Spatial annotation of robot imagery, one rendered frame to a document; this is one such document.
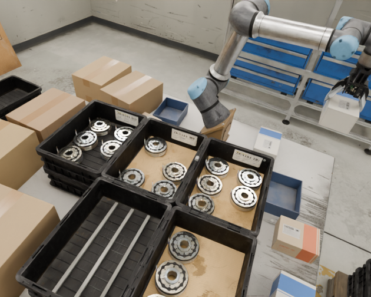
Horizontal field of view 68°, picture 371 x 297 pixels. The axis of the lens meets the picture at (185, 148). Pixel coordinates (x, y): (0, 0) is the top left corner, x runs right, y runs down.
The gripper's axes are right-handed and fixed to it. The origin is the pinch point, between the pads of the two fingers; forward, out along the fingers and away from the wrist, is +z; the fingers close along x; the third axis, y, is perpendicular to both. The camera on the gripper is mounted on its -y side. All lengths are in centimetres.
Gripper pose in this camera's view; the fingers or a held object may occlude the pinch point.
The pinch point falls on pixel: (341, 105)
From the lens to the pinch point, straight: 136.7
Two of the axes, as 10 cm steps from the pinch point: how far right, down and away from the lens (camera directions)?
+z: -0.9, 7.1, 7.0
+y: -4.6, 5.9, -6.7
